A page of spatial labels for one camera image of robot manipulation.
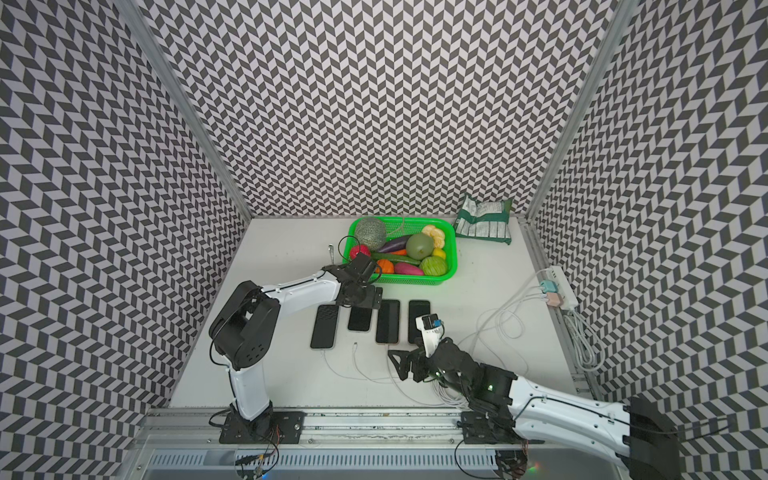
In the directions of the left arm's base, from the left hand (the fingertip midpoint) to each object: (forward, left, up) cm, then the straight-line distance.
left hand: (365, 301), depth 94 cm
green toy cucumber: (+14, -10, +5) cm, 18 cm away
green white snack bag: (+30, -42, +6) cm, 52 cm away
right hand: (-19, -12, +8) cm, 24 cm away
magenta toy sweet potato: (+8, -14, +5) cm, 17 cm away
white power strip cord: (-12, -67, -3) cm, 68 cm away
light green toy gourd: (+8, -22, +8) cm, 24 cm away
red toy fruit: (+16, +2, +7) cm, 18 cm away
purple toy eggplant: (+19, -10, +5) cm, 23 cm away
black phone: (-7, +12, -2) cm, 14 cm away
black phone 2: (-6, +1, -1) cm, 6 cm away
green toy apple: (+17, -18, +7) cm, 26 cm away
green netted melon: (+20, -1, +11) cm, 23 cm away
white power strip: (+10, -64, +1) cm, 65 cm away
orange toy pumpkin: (+10, -7, +5) cm, 13 cm away
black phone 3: (-2, -16, -2) cm, 17 cm away
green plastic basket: (+26, -25, +6) cm, 37 cm away
